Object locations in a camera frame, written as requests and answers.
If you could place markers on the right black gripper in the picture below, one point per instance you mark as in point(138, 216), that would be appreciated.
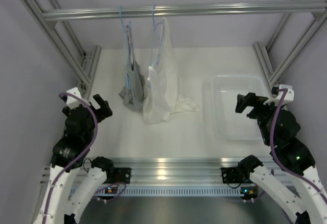
point(250, 100)

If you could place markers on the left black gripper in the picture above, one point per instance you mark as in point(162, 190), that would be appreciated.
point(104, 112)

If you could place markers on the white tank top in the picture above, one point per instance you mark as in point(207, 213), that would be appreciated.
point(162, 97)

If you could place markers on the blue wire hanger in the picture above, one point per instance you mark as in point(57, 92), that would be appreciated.
point(127, 47)
point(154, 37)

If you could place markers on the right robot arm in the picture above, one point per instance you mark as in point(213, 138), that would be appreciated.
point(278, 128)

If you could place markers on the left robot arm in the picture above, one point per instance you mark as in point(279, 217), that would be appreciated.
point(65, 199)

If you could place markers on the grey tank top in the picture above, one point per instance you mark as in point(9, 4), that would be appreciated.
point(133, 99)

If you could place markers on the clear plastic bin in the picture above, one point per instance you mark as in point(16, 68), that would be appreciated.
point(219, 100)

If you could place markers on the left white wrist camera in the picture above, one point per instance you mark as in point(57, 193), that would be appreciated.
point(75, 99)

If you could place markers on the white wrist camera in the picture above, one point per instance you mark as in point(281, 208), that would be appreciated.
point(280, 91)
point(75, 99)

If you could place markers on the left aluminium frame post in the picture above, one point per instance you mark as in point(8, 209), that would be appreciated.
point(84, 67)

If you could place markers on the aluminium frame post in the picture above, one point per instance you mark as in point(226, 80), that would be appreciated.
point(84, 67)
point(291, 35)

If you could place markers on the right aluminium frame post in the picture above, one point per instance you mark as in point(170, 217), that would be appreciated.
point(291, 35)

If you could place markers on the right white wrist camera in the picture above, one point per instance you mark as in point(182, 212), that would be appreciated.
point(280, 91)

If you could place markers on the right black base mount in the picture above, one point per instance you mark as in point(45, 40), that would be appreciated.
point(230, 175)

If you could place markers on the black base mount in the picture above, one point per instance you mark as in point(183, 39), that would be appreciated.
point(122, 174)
point(230, 175)

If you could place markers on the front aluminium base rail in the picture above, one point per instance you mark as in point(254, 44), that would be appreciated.
point(176, 171)

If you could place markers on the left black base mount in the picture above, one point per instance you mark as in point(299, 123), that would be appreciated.
point(122, 174)

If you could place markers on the white slotted cable duct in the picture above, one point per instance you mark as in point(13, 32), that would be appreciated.
point(220, 191)

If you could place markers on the aluminium hanging rail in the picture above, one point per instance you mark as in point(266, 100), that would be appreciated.
point(277, 7)

